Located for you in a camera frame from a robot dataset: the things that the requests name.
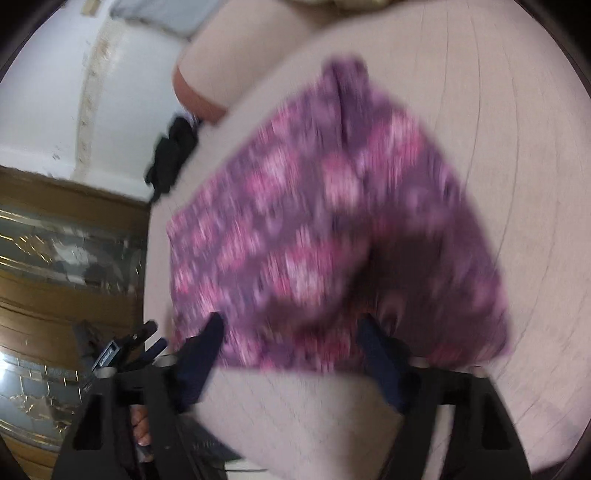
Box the bed with pink sheet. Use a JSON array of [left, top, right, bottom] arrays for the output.
[[145, 0, 589, 476]]

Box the black cloth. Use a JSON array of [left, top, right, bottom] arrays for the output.
[[144, 116, 200, 202]]

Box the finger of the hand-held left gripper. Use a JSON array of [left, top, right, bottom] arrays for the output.
[[124, 322, 158, 352], [134, 338, 168, 366]]

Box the pink bolster pillow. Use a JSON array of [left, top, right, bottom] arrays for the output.
[[172, 0, 333, 125]]

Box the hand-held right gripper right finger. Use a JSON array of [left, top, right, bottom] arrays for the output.
[[359, 314, 532, 480]]

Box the person's left hand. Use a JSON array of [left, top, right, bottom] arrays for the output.
[[130, 404, 155, 464]]

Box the purple floral long-sleeved shirt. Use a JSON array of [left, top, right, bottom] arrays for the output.
[[166, 55, 513, 372]]

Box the grey pillow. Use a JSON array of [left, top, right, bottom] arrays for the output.
[[110, 0, 204, 41]]

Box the wooden door with glass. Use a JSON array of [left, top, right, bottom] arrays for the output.
[[0, 165, 153, 480]]

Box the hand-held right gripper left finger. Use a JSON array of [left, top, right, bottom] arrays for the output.
[[51, 312, 225, 480]]

